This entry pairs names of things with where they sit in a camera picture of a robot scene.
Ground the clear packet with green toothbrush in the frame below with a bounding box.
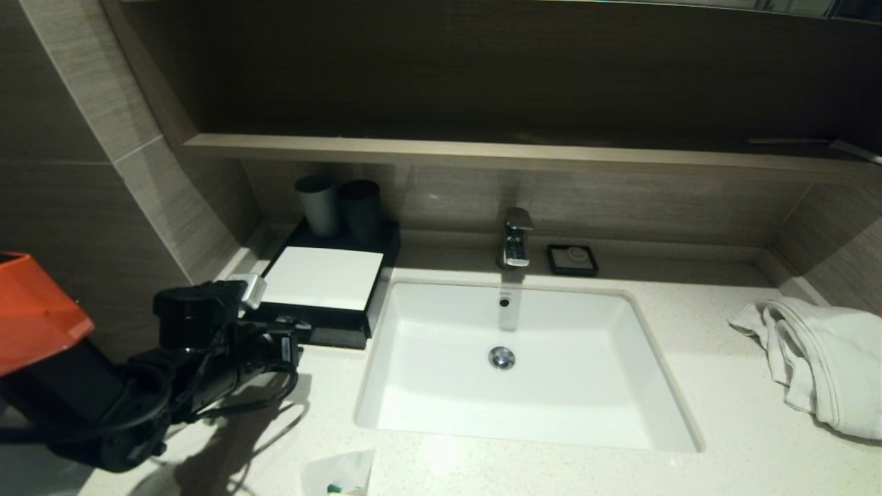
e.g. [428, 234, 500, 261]
[301, 448, 376, 496]

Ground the grey plastic cup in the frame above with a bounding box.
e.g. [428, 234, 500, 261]
[295, 174, 340, 238]

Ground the black box with white top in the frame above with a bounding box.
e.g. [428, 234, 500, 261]
[255, 216, 402, 338]

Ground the black cup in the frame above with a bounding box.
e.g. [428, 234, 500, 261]
[338, 181, 383, 245]

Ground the chrome faucet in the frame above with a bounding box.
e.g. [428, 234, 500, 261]
[498, 209, 534, 270]

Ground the white sink basin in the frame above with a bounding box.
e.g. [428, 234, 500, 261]
[353, 278, 704, 453]

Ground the black soap dish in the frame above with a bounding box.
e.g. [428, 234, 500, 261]
[546, 245, 599, 278]

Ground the white towel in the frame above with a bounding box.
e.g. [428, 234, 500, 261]
[727, 298, 882, 440]

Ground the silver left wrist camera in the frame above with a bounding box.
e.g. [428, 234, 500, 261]
[227, 273, 267, 309]

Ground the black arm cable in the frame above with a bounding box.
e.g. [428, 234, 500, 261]
[0, 358, 300, 445]

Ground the wooden wall shelf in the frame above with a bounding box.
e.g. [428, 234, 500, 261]
[185, 134, 882, 181]

